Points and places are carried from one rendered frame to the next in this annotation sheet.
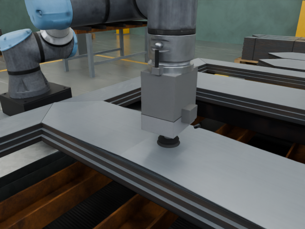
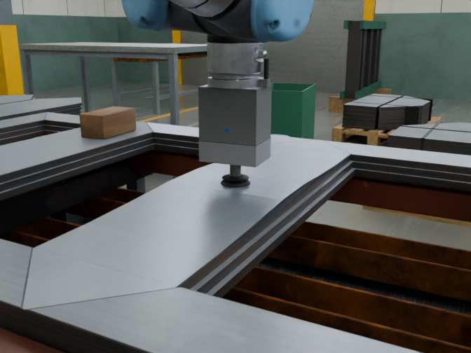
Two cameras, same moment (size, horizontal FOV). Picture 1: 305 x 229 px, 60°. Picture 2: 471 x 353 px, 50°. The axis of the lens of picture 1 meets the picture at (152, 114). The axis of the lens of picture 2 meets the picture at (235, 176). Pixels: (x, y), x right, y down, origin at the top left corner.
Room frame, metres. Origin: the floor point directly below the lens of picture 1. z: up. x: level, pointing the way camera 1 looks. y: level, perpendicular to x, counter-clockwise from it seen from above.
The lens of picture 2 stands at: (0.56, 0.66, 1.07)
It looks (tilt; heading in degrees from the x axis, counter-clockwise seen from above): 16 degrees down; 260
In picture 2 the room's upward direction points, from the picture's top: straight up
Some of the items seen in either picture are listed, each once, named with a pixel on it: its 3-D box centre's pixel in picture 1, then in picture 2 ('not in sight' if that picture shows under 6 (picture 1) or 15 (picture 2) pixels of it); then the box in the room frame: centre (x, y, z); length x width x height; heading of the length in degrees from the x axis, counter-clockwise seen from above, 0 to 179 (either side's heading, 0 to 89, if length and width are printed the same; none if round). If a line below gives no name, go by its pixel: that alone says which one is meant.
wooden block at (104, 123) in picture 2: not in sight; (108, 122); (0.63, -0.47, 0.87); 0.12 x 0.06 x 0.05; 57
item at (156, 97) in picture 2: not in sight; (166, 75); (0.19, -6.76, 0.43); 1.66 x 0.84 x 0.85; 51
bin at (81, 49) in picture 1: (71, 41); not in sight; (6.00, 1.78, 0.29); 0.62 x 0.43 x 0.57; 68
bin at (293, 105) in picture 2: not in sight; (283, 118); (-0.69, -3.74, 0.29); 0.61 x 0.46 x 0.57; 61
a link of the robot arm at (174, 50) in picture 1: (170, 47); (237, 60); (0.43, -0.03, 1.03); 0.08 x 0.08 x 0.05
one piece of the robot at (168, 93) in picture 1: (174, 96); (240, 117); (0.42, -0.04, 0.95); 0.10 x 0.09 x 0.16; 58
